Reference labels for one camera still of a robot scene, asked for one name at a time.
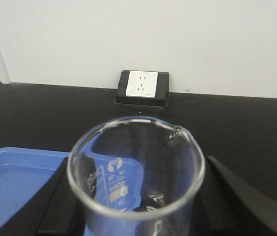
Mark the clear glass beaker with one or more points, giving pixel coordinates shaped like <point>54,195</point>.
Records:
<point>173,172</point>

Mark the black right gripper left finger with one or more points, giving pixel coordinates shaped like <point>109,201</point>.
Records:
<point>52,211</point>

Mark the white wall power socket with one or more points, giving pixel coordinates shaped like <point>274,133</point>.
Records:
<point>142,84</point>

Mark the black socket mounting box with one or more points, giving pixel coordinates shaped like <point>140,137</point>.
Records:
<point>160,99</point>

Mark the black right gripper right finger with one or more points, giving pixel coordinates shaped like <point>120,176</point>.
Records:
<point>226,205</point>

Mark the blue plastic tray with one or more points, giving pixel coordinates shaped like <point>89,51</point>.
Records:
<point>18,186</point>

